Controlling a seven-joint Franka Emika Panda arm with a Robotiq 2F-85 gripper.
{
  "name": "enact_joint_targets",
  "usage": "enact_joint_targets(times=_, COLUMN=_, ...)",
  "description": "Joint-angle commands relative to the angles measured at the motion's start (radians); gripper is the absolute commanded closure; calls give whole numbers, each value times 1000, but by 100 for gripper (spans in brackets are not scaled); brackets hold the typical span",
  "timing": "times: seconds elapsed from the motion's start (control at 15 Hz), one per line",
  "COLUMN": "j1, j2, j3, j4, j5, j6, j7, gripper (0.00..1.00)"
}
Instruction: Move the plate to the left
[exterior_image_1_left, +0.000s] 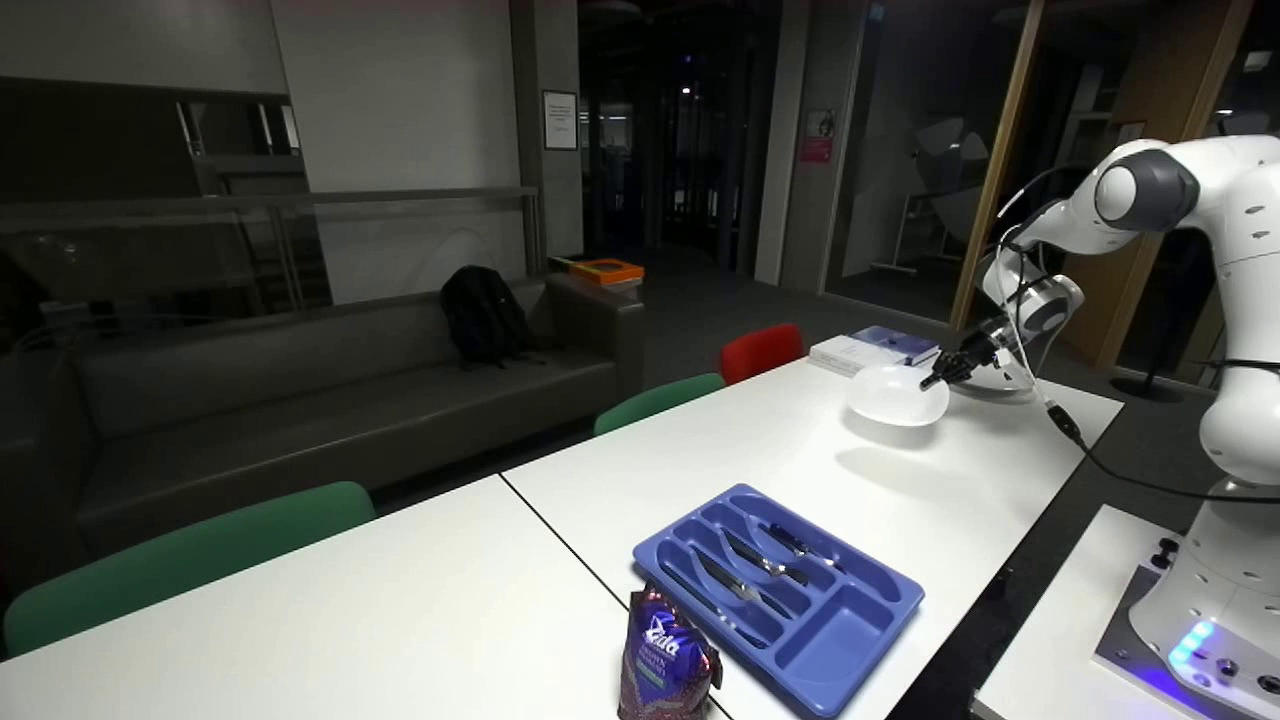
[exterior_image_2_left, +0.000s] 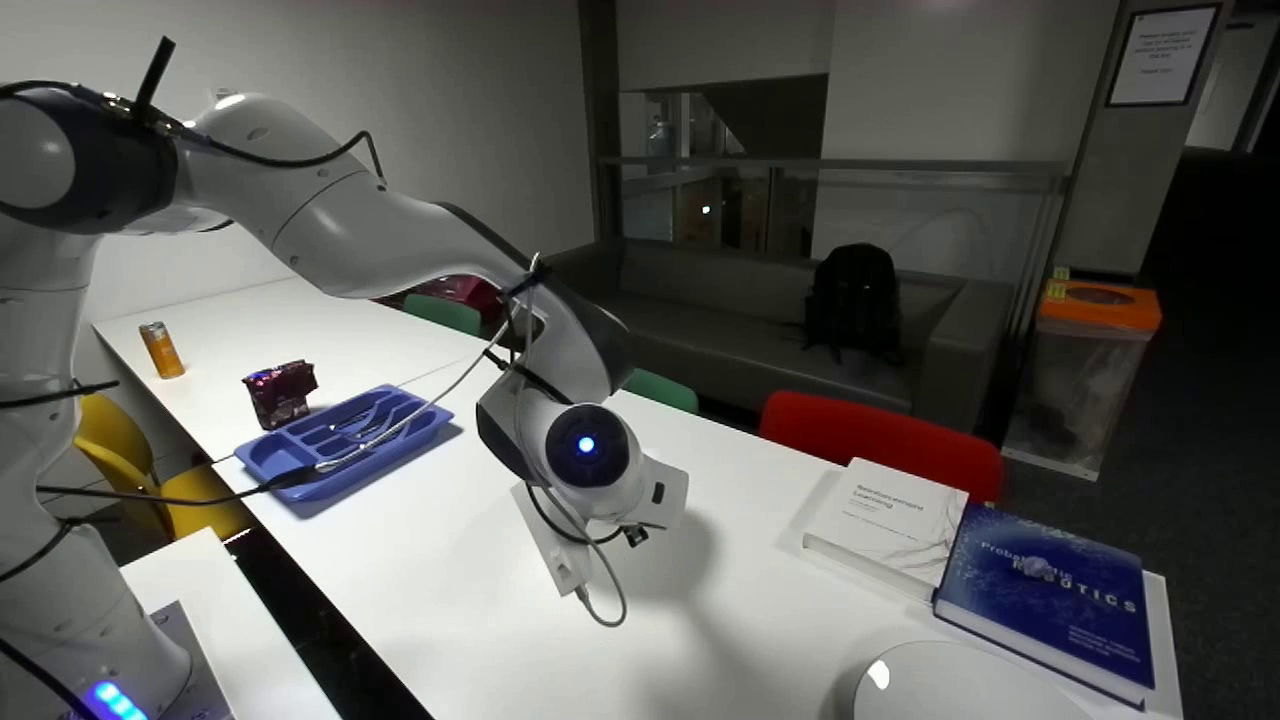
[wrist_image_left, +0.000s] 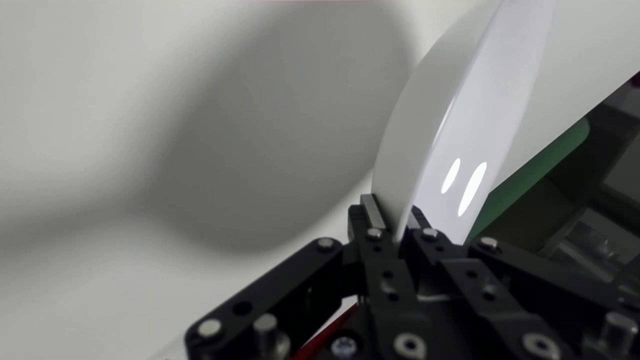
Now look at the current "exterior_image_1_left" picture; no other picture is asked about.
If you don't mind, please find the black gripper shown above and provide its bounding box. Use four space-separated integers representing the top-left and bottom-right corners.
918 318 1011 392

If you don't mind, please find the white bowl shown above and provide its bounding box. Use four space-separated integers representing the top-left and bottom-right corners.
846 361 953 431

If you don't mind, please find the blue hardcover book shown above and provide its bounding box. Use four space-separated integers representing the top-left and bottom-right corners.
851 322 943 367

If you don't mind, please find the white book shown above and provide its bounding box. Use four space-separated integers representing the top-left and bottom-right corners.
808 331 874 371

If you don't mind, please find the red chair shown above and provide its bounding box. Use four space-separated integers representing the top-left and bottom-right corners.
718 322 813 387

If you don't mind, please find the metal cutlery piece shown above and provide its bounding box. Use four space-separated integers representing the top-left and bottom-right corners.
735 518 837 577
685 551 775 619

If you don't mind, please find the green chair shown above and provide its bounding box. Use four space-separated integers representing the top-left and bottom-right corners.
590 367 733 436
0 478 379 660

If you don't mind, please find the blue plastic cutlery tray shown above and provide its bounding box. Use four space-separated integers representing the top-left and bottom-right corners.
630 482 930 720

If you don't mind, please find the bin with orange lid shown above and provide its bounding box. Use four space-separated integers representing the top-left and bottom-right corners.
546 251 649 392

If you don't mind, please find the purple snack bag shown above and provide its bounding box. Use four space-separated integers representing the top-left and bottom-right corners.
612 583 728 720

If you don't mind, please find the black backpack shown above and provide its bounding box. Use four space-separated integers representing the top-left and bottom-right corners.
437 259 538 371

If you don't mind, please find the grey sofa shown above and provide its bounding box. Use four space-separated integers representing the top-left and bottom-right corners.
0 274 644 564

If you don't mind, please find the glass balustrade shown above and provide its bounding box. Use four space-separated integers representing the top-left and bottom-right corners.
0 185 538 337

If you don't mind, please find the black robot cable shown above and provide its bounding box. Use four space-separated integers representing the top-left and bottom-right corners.
992 195 1280 511

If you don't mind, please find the framed wall notice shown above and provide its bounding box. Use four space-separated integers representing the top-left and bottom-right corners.
542 89 586 152

